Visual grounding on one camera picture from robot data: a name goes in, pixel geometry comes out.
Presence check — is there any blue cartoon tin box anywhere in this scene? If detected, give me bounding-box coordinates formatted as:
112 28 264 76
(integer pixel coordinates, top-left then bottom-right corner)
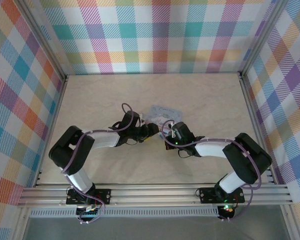
147 104 185 128

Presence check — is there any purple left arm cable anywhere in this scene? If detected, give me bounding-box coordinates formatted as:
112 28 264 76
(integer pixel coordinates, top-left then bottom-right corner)
61 102 142 225

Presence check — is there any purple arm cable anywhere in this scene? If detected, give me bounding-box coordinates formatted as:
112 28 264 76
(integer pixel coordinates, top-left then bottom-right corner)
61 102 142 225
163 120 263 223

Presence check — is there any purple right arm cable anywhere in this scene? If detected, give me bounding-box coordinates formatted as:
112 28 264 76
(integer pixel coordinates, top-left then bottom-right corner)
163 120 263 223

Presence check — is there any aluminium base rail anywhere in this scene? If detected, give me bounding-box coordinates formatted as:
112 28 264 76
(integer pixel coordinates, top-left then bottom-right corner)
16 183 294 209

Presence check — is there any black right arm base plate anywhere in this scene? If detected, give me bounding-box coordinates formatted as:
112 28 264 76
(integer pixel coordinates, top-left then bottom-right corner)
198 187 246 204

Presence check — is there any grey slotted cable duct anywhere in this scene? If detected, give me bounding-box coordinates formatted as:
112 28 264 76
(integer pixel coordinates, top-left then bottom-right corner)
29 208 221 218

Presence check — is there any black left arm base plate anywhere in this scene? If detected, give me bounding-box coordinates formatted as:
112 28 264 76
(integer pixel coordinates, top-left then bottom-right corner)
65 188 112 206

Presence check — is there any aluminium side floor rail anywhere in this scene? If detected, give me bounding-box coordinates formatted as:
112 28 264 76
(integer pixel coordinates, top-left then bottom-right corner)
33 74 70 188
237 72 278 186

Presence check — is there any aluminium corner post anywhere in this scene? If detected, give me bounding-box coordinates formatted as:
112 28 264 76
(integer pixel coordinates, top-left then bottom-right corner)
13 0 70 81
237 0 291 80

